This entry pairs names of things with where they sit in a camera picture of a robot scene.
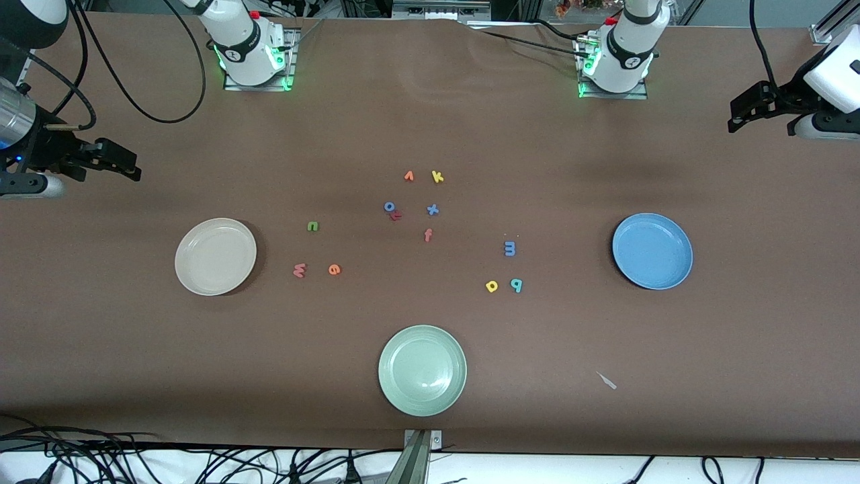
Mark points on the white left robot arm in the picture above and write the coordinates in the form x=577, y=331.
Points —
x=628, y=47

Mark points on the pale green plate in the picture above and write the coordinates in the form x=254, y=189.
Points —
x=422, y=370

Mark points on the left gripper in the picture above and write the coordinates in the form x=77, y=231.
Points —
x=787, y=99

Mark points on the black power plug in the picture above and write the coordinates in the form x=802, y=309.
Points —
x=349, y=472
x=293, y=474

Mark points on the small white paper scrap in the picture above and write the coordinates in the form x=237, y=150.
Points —
x=607, y=380

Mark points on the orange dried flowers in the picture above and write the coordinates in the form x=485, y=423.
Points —
x=563, y=8

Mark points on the grey metal box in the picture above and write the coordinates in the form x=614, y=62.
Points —
x=440, y=10

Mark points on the red foam letter w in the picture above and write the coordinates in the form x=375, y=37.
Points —
x=299, y=270

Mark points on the blue plate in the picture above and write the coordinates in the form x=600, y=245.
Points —
x=652, y=251

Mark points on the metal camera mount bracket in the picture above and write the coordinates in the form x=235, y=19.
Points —
x=418, y=457

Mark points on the beige plate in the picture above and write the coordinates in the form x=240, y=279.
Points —
x=216, y=256

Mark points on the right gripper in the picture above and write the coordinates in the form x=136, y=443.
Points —
x=48, y=146

